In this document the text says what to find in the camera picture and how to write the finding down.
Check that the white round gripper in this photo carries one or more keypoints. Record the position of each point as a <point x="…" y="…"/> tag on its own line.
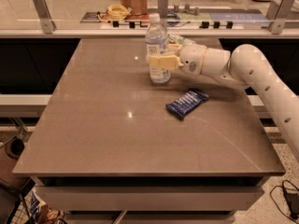
<point x="192" y="60"/>

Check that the clear plastic water bottle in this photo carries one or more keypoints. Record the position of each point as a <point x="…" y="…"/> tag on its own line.
<point x="156" y="44"/>

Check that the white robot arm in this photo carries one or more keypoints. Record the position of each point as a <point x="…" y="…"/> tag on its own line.
<point x="245" y="67"/>

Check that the crushed drink can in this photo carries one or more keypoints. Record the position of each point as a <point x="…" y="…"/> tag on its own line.
<point x="178" y="39"/>

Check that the blue snack wrapper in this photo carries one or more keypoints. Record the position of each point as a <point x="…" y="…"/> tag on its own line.
<point x="187" y="103"/>

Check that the grey table drawer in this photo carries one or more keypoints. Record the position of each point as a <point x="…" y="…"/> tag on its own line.
<point x="150" y="198"/>

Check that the middle metal glass bracket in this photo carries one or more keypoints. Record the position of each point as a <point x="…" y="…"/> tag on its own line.
<point x="163" y="10"/>

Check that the metal glass bracket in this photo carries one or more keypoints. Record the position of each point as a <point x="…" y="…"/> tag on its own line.
<point x="47" y="24"/>
<point x="163" y="10"/>
<point x="277" y="14"/>

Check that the right metal glass bracket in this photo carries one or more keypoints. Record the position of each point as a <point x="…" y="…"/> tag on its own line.
<point x="277" y="14"/>

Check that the left metal glass bracket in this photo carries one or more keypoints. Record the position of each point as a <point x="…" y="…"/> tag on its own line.
<point x="47" y="24"/>

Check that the black power adapter with cable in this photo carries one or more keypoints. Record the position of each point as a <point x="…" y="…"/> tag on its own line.
<point x="291" y="197"/>

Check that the wire basket with items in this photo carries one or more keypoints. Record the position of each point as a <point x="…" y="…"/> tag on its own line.
<point x="19" y="204"/>

